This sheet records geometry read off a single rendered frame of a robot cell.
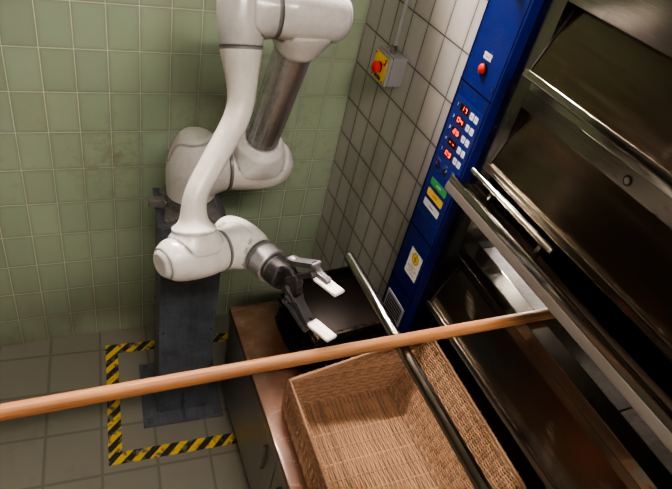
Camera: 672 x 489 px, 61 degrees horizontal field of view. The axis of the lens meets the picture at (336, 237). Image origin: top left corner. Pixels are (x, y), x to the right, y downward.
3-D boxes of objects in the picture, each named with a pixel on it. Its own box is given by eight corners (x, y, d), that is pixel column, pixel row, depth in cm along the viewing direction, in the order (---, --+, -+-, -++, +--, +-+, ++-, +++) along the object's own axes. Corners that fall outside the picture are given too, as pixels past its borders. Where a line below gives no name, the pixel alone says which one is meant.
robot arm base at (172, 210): (146, 190, 189) (146, 176, 185) (213, 189, 197) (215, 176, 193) (150, 225, 176) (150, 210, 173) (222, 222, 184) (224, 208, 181)
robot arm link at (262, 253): (273, 264, 146) (288, 276, 143) (244, 277, 141) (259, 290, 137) (275, 235, 141) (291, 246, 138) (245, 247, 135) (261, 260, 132)
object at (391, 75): (387, 74, 201) (395, 47, 194) (400, 87, 194) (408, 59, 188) (369, 74, 198) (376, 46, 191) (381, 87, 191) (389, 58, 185)
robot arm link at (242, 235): (271, 269, 147) (230, 281, 138) (235, 240, 155) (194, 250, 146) (279, 233, 142) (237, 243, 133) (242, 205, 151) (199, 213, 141)
